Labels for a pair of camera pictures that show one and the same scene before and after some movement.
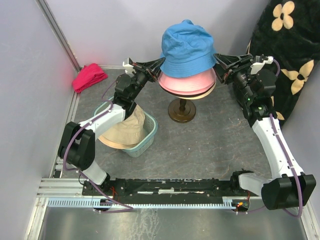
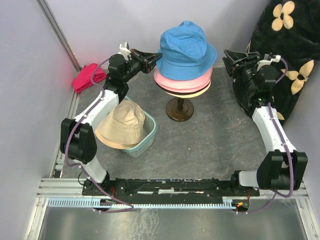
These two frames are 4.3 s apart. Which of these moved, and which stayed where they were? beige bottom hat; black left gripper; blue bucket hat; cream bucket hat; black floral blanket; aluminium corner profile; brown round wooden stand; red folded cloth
Moved: black left gripper; cream bucket hat
Stayed: beige bottom hat; black floral blanket; red folded cloth; blue bucket hat; aluminium corner profile; brown round wooden stand
